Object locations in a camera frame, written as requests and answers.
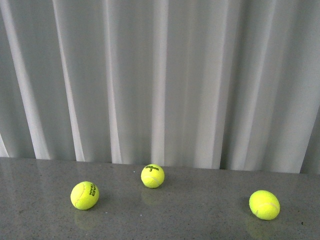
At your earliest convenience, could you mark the Head Team tennis ball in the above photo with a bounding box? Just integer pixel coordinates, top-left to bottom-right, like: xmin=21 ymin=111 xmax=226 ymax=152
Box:
xmin=70 ymin=181 xmax=100 ymax=210

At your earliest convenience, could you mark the plain yellow tennis ball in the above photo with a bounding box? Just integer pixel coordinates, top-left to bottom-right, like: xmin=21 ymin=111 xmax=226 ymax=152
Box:
xmin=249 ymin=190 xmax=281 ymax=221

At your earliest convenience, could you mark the white pleated curtain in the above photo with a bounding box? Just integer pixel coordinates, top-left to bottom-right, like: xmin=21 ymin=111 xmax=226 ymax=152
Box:
xmin=0 ymin=0 xmax=320 ymax=174

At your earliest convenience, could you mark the Wilson tennis ball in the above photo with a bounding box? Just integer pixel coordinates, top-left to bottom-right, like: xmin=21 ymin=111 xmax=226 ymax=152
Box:
xmin=140 ymin=164 xmax=165 ymax=189

